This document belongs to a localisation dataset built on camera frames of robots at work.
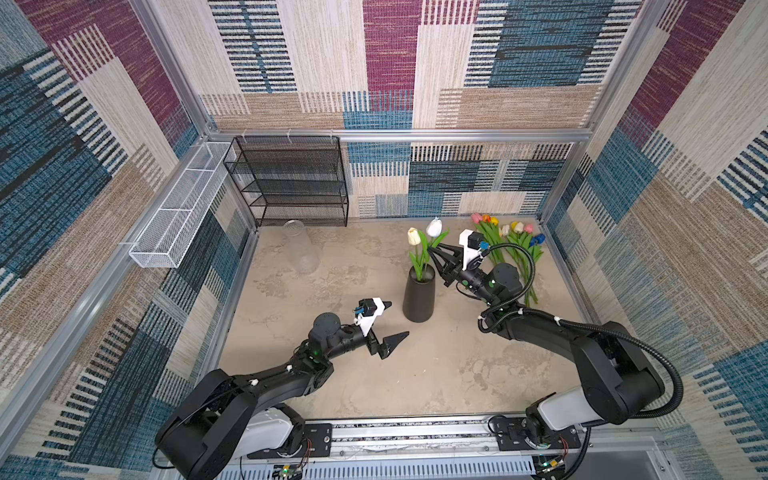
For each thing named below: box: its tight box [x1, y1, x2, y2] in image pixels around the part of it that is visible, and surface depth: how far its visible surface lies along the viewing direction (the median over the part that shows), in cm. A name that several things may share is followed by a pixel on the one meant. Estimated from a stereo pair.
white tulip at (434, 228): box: [426, 216, 450, 248], surface depth 76 cm
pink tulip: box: [471, 213, 489, 243], surface depth 116 cm
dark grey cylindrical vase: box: [402, 264, 436, 323], surface depth 91 cm
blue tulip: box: [530, 233, 546, 301], surface depth 110 cm
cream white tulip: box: [407, 227, 421, 281], surface depth 76 cm
